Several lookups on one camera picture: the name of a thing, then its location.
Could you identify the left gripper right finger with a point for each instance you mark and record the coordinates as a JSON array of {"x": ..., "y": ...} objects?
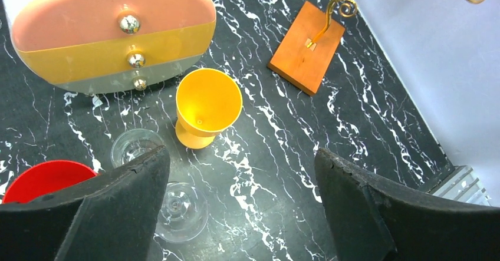
[{"x": 374, "y": 218}]

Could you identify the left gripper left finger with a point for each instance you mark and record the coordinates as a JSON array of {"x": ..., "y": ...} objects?
[{"x": 110, "y": 217}]

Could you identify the clear wine glass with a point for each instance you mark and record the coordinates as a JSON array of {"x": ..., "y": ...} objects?
[
  {"x": 132, "y": 144},
  {"x": 183, "y": 214}
]

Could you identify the clear wine glass front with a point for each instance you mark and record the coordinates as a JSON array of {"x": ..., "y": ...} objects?
[{"x": 132, "y": 144}]

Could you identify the red wine glass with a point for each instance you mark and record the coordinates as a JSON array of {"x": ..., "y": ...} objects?
[{"x": 46, "y": 177}]

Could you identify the yellow wine glass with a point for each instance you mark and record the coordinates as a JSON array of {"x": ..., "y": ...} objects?
[{"x": 208, "y": 101}]

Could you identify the wooden rack base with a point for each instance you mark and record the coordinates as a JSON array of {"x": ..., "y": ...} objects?
[{"x": 300, "y": 60}]

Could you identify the round pastel drawer cabinet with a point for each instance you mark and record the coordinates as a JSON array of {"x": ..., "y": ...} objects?
[{"x": 104, "y": 46}]

